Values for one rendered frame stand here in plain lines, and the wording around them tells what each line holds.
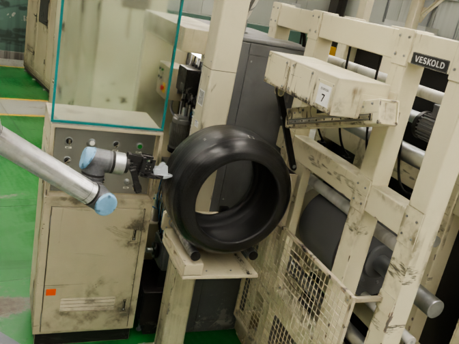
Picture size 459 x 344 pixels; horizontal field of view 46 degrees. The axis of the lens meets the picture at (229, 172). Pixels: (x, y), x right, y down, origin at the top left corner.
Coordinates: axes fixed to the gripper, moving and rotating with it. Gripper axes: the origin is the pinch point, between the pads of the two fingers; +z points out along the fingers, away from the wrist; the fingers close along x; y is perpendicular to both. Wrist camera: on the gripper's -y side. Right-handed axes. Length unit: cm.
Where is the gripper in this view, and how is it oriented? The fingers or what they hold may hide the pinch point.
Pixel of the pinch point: (169, 177)
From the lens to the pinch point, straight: 227.1
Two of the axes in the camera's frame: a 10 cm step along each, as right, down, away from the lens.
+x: -3.6, -3.6, 8.6
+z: 8.9, 1.6, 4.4
